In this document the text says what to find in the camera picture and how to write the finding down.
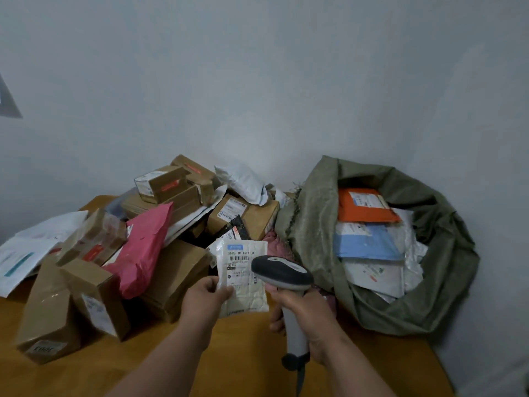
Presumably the long white flat envelope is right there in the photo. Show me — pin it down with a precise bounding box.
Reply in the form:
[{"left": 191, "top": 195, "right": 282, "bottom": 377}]
[{"left": 163, "top": 185, "right": 229, "bottom": 247}]

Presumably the orange parcel bag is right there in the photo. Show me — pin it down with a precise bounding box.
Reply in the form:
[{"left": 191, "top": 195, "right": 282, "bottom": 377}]
[{"left": 338, "top": 187, "right": 401, "bottom": 224}]

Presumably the person's left forearm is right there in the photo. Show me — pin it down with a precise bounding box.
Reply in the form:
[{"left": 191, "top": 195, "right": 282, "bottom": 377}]
[{"left": 105, "top": 323, "right": 212, "bottom": 397}]

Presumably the person's left hand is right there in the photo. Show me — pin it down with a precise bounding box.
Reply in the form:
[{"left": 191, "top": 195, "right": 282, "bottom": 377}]
[{"left": 180, "top": 275, "right": 234, "bottom": 344}]

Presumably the pink mailer bag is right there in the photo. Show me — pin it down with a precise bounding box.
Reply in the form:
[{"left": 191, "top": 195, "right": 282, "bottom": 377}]
[{"left": 102, "top": 202, "right": 174, "bottom": 301}]

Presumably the silver white parcel bag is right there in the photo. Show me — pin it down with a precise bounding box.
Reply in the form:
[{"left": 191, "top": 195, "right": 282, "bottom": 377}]
[{"left": 390, "top": 208, "right": 429, "bottom": 292}]

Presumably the white flat parcel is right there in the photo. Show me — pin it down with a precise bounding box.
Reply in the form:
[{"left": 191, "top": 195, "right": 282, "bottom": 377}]
[{"left": 342, "top": 259, "right": 406, "bottom": 300}]

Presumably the grey handheld barcode scanner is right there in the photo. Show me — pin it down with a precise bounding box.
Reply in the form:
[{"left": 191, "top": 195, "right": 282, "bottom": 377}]
[{"left": 251, "top": 255, "right": 315, "bottom": 397}]

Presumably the grey blue parcel bag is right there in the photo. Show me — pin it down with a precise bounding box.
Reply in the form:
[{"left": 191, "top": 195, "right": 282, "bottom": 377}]
[{"left": 104, "top": 187, "right": 138, "bottom": 220}]

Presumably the pile of brown cardboard boxes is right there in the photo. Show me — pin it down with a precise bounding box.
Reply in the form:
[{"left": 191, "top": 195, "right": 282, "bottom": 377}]
[{"left": 14, "top": 154, "right": 281, "bottom": 365}]

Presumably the green woven sack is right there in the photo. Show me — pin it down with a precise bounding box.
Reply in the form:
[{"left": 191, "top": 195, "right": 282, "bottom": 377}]
[{"left": 274, "top": 155, "right": 481, "bottom": 337}]

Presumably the crumpled white mailer bag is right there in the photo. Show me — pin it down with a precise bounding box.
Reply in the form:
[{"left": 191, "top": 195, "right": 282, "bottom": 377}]
[{"left": 214, "top": 163, "right": 270, "bottom": 207}]

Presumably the person's right forearm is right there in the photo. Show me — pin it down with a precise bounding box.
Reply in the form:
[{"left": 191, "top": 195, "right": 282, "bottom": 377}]
[{"left": 322, "top": 331, "right": 398, "bottom": 397}]

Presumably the white labelled parcel bag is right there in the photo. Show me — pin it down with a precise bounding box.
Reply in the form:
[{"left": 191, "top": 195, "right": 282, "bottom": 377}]
[{"left": 214, "top": 238, "right": 270, "bottom": 318}]

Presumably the person's right hand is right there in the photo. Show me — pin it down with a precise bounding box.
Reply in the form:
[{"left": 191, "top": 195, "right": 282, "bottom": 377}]
[{"left": 268, "top": 286, "right": 349, "bottom": 367}]

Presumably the black packet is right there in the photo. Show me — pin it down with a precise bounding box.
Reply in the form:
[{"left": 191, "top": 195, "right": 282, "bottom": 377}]
[{"left": 215, "top": 215, "right": 251, "bottom": 243}]

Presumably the white mailer with teal stripe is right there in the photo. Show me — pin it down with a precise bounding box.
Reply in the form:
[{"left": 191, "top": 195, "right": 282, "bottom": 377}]
[{"left": 0, "top": 237, "right": 59, "bottom": 298}]

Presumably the dusky pink soft parcel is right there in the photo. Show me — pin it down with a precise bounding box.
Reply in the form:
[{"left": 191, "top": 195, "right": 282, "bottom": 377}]
[{"left": 262, "top": 230, "right": 295, "bottom": 263}]

